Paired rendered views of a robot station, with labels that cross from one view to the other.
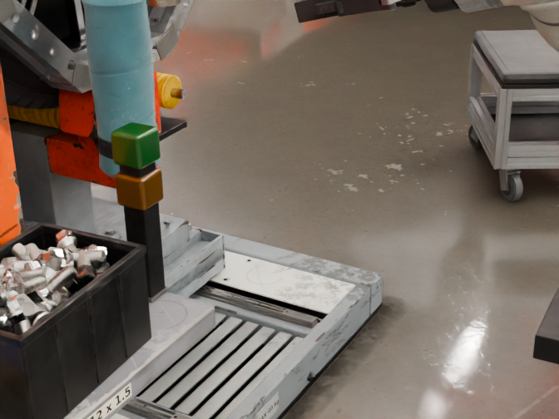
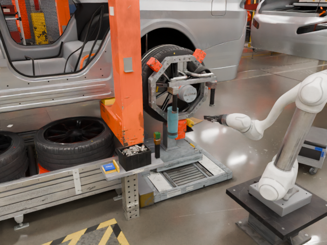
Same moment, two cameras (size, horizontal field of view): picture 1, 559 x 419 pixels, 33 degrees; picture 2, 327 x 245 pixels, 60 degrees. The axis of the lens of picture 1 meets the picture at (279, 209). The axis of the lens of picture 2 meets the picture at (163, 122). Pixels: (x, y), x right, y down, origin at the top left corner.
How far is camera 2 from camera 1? 1.16 m
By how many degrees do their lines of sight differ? 30
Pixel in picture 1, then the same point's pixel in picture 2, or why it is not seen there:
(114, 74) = (169, 121)
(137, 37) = (173, 115)
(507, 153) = not seen: hidden behind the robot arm
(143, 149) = (156, 136)
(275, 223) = (226, 154)
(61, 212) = (169, 140)
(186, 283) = (190, 160)
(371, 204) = (251, 157)
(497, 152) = not seen: hidden behind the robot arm
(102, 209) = (182, 141)
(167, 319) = (155, 162)
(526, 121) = (303, 148)
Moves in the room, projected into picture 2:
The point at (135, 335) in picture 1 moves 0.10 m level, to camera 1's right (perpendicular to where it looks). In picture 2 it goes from (147, 163) to (159, 166)
